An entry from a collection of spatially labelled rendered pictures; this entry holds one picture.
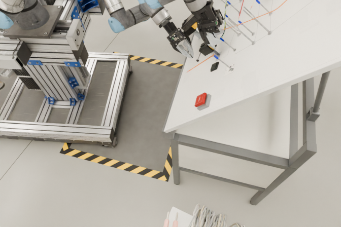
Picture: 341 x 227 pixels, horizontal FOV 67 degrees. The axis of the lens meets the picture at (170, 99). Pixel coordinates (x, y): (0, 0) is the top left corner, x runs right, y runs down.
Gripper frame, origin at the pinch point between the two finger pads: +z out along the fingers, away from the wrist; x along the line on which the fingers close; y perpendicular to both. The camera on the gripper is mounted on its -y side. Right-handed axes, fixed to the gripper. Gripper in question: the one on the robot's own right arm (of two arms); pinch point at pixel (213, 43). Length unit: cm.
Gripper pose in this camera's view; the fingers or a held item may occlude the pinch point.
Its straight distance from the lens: 113.9
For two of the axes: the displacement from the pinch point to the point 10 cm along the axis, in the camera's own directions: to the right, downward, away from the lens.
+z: 4.9, 5.4, 6.8
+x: 3.2, -8.4, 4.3
